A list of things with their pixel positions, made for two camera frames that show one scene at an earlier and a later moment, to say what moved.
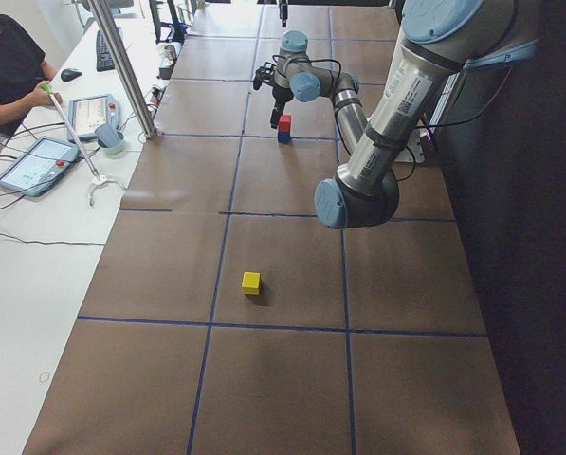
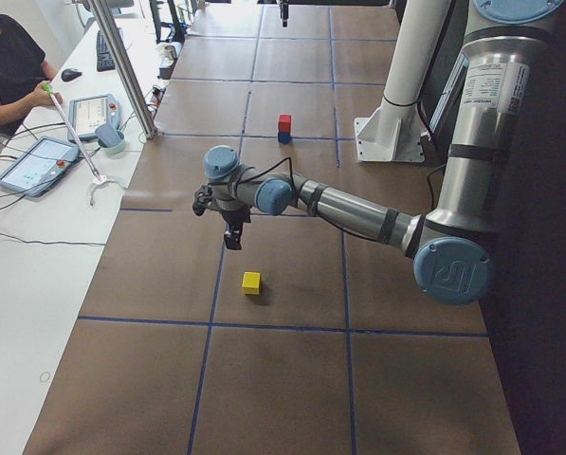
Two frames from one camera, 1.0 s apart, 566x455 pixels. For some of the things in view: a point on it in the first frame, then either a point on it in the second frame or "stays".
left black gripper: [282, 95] to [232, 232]
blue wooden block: [283, 137] stays
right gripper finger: [283, 13] stays
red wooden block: [284, 123] stays
